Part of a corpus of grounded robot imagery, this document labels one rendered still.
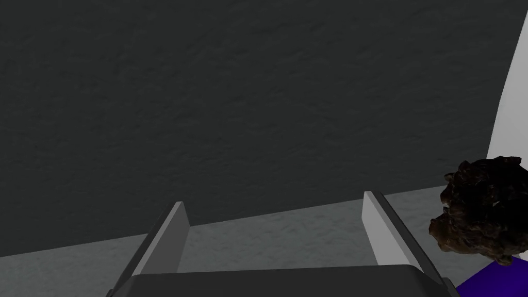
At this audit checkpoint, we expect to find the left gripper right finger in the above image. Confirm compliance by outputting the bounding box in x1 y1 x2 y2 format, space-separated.
361 190 442 278

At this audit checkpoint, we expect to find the purple flat object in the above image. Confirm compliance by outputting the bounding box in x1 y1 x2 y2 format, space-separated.
455 255 528 297

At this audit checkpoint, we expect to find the dark brown lumpy object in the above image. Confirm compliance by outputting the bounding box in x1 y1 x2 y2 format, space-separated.
428 155 528 266

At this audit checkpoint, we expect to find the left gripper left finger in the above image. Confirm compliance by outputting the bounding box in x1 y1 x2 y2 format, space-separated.
131 201 191 276

